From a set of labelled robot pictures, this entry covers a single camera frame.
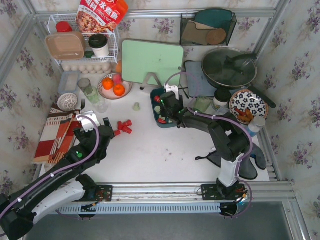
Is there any red capsule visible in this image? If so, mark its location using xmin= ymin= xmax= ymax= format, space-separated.
xmin=154 ymin=95 xmax=161 ymax=103
xmin=157 ymin=118 xmax=167 ymax=124

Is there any teal storage basket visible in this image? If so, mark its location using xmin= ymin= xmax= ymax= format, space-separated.
xmin=150 ymin=87 xmax=177 ymax=129

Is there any green capsule top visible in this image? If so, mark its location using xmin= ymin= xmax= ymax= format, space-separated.
xmin=132 ymin=102 xmax=140 ymax=111

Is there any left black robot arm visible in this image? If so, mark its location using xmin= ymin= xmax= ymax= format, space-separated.
xmin=0 ymin=115 xmax=115 ymax=240

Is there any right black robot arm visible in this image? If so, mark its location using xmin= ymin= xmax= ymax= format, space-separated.
xmin=159 ymin=90 xmax=253 ymax=199

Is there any white strainer basket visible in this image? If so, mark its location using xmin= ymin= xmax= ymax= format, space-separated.
xmin=57 ymin=93 xmax=78 ymax=112

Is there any clear storage box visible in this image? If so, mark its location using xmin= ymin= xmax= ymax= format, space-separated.
xmin=58 ymin=71 xmax=81 ymax=95

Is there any green glass cup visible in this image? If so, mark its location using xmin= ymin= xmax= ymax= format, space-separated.
xmin=193 ymin=96 xmax=212 ymax=113

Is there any blue grey trivet mat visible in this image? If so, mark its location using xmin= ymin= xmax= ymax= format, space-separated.
xmin=184 ymin=60 xmax=217 ymax=98

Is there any striped kitchen towel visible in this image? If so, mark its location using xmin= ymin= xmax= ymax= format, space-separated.
xmin=33 ymin=104 xmax=82 ymax=164

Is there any light green cutting board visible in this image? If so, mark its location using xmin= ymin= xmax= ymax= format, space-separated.
xmin=121 ymin=39 xmax=184 ymax=85

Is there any jar with black lid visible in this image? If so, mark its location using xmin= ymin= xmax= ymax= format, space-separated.
xmin=212 ymin=88 xmax=232 ymax=111

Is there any grey green tumbler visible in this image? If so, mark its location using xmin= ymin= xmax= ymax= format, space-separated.
xmin=77 ymin=78 xmax=108 ymax=114

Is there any fruit plate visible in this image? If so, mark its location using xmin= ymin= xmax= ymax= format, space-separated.
xmin=97 ymin=73 xmax=133 ymax=100

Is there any black frying pan with lid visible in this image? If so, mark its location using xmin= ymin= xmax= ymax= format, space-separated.
xmin=201 ymin=47 xmax=276 ymax=109

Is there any egg tray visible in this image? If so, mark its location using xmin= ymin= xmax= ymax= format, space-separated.
xmin=61 ymin=62 xmax=112 ymax=74

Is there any flower patterned plate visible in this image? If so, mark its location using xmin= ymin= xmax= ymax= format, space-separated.
xmin=229 ymin=89 xmax=269 ymax=125

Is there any black mesh holder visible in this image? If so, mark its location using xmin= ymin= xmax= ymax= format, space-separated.
xmin=179 ymin=8 xmax=237 ymax=46

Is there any white bottle blue label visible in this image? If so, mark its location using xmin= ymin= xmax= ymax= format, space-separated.
xmin=246 ymin=116 xmax=266 ymax=137

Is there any white cup black lid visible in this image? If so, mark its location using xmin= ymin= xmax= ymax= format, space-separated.
xmin=88 ymin=33 xmax=110 ymax=57

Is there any beige plastic container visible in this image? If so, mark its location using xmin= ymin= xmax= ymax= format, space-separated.
xmin=45 ymin=31 xmax=86 ymax=61

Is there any red lid jar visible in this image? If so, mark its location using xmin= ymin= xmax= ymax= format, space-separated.
xmin=55 ymin=21 xmax=73 ymax=33

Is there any red snack bag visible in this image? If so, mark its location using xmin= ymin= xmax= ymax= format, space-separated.
xmin=75 ymin=0 xmax=129 ymax=34

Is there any white wire rack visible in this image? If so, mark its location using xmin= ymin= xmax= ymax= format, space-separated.
xmin=47 ymin=13 xmax=119 ymax=66

